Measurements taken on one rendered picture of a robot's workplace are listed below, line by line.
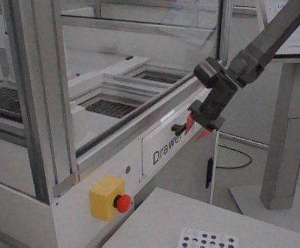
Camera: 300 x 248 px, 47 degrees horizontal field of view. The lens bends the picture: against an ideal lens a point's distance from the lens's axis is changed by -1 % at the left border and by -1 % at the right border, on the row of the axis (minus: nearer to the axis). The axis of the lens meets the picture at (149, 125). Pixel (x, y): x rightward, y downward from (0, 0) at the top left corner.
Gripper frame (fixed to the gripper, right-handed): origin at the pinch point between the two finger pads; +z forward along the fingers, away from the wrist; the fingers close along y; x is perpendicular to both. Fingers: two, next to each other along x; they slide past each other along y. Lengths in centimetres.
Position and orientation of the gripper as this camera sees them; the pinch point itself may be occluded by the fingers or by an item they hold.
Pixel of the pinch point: (192, 136)
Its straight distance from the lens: 101.7
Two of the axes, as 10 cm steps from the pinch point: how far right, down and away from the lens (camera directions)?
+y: -7.9, -5.9, 1.5
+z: -4.2, 7.1, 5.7
